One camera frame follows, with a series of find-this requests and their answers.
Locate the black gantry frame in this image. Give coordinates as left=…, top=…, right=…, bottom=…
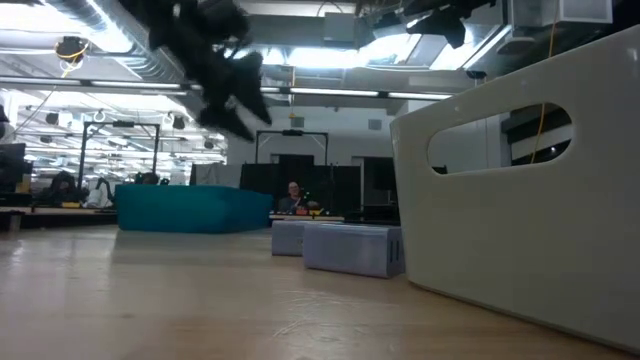
left=79, top=119, right=162, bottom=176
left=254, top=129, right=330, bottom=166

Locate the grey ceiling box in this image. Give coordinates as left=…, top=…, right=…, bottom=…
left=323, top=11, right=358, bottom=44

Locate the white ceiling unit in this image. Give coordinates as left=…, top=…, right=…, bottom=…
left=509, top=0, right=614, bottom=27

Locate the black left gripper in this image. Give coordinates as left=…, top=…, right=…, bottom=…
left=119, top=0, right=274, bottom=143

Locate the yellow hanging cable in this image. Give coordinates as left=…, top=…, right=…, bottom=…
left=529, top=0, right=559, bottom=165

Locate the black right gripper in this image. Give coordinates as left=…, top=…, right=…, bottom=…
left=404, top=0, right=497, bottom=50

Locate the white plastic bin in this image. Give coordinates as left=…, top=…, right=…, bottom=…
left=389, top=24, right=640, bottom=355

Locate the teal plastic bin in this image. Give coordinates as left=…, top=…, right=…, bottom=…
left=114, top=183, right=275, bottom=235

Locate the person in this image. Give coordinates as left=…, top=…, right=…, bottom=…
left=133, top=171, right=162, bottom=187
left=277, top=180, right=321, bottom=215
left=48, top=169, right=79, bottom=207

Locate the silver ribbed air duct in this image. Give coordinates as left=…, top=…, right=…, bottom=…
left=44, top=0, right=189, bottom=84

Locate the black partition wall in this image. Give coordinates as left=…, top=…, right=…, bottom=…
left=239, top=154, right=401, bottom=221

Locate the black monitor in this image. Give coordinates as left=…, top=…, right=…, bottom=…
left=0, top=143, right=27, bottom=196

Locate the yellow cable reel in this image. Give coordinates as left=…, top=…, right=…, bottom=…
left=53, top=34, right=92, bottom=79

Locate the lavender USB charger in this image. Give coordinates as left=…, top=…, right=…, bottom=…
left=271, top=219, right=307, bottom=258
left=302, top=222, right=406, bottom=279

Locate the long suspended light strip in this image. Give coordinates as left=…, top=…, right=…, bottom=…
left=0, top=74, right=454, bottom=102

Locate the wooden workbench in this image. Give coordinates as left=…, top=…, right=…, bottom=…
left=0, top=205, right=119, bottom=232

